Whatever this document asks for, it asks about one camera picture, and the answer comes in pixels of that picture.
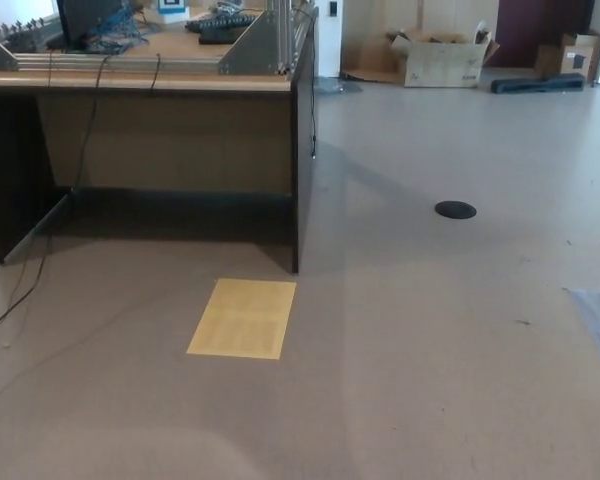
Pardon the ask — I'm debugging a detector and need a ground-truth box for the short thin black cable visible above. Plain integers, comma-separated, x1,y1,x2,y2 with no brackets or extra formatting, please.
148,52,162,94

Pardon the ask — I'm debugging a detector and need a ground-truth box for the blue cable bundle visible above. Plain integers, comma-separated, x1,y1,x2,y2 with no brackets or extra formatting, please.
84,0,156,54

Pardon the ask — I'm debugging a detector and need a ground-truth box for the crumpled clear plastic bag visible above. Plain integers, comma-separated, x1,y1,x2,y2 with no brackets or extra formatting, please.
317,77,364,95

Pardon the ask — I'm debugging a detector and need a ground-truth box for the large open cardboard box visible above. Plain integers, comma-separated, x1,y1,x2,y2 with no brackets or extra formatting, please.
385,22,501,89

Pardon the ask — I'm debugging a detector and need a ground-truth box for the white box with blue print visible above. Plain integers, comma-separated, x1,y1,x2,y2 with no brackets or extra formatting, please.
155,0,189,24

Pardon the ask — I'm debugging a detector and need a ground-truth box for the black monitor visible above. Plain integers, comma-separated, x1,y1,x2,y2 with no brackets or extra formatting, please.
47,0,126,50

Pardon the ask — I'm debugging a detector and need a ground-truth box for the dark maroon door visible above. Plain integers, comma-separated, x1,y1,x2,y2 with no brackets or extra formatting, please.
494,0,595,67

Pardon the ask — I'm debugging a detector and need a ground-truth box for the dark blue flat bag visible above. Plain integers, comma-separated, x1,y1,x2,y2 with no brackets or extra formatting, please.
489,72,585,95

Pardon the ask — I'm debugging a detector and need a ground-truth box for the black keyboard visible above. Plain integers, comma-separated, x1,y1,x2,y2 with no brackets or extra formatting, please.
184,10,257,32

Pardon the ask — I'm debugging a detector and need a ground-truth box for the wooden desk with dark sides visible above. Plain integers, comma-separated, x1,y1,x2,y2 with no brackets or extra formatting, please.
0,19,320,275

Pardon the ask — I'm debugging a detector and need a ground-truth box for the row of dark metal parts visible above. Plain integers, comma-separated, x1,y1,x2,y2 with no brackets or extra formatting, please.
0,17,49,51

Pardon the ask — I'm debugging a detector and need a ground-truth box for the flat black device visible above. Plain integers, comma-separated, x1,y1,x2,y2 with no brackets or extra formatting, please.
198,25,244,45

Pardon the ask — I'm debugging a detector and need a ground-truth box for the black round floor cover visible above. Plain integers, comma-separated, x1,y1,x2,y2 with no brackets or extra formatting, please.
433,200,478,220

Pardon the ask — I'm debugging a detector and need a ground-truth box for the aluminium profile frame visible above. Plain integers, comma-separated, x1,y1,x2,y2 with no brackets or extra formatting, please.
0,0,319,77

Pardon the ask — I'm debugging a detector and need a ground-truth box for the yellow paper sheet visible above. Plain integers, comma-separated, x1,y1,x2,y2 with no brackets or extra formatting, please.
185,278,298,360

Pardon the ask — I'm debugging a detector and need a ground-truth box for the small open cardboard box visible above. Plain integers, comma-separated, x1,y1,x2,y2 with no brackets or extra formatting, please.
535,30,600,84

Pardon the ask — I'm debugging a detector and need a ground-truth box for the clear plastic sheet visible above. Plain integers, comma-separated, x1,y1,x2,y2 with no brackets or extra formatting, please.
563,286,600,369

